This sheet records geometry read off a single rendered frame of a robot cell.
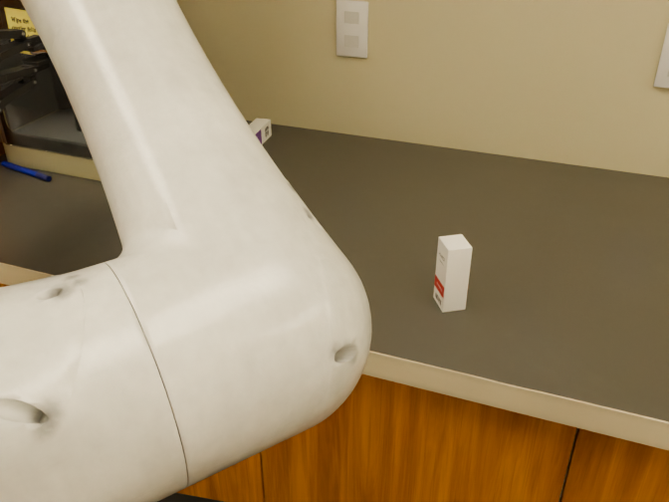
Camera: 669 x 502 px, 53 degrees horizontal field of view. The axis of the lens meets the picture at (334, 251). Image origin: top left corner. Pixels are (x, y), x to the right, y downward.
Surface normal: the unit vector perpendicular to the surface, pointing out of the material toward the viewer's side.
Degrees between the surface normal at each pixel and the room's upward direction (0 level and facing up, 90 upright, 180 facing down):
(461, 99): 90
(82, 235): 0
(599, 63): 90
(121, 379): 49
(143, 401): 60
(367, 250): 0
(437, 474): 90
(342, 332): 67
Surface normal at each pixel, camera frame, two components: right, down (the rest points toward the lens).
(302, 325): 0.44, -0.12
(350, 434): -0.36, 0.48
